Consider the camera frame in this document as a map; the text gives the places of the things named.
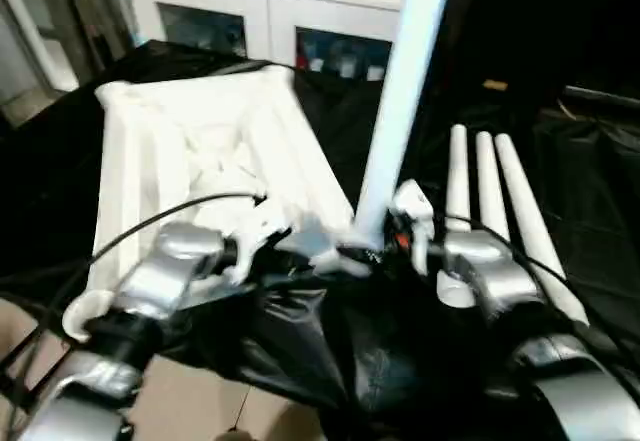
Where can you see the small white cup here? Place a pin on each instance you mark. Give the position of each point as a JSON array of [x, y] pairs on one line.
[[375, 72], [317, 65], [347, 67]]

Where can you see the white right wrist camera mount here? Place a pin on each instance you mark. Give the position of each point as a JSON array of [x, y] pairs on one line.
[[412, 206]]

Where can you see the small tan block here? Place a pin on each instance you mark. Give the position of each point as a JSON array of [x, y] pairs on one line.
[[495, 85]]

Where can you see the white plastic table leg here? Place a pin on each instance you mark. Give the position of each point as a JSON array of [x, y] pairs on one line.
[[525, 211], [490, 186], [457, 186], [400, 111]]

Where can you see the long black pole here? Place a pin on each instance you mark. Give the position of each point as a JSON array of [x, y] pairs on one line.
[[602, 96]]

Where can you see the grey metal rack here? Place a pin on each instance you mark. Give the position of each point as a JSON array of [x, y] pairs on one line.
[[75, 21]]

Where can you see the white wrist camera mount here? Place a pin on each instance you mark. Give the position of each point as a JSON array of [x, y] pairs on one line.
[[260, 226], [412, 206]]

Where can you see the red item in cabinet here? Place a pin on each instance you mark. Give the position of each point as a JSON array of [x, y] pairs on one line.
[[300, 56]]

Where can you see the white cabinet with glass doors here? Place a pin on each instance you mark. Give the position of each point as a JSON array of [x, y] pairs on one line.
[[270, 11]]

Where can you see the white plastic table top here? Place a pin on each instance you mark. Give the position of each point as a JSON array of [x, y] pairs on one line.
[[150, 161]]

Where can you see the black mat cover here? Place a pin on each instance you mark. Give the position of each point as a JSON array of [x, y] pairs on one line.
[[575, 186]]

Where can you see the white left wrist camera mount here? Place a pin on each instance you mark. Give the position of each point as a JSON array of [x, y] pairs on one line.
[[260, 226]]

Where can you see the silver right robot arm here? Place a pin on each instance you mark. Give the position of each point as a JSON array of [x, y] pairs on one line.
[[500, 276]]

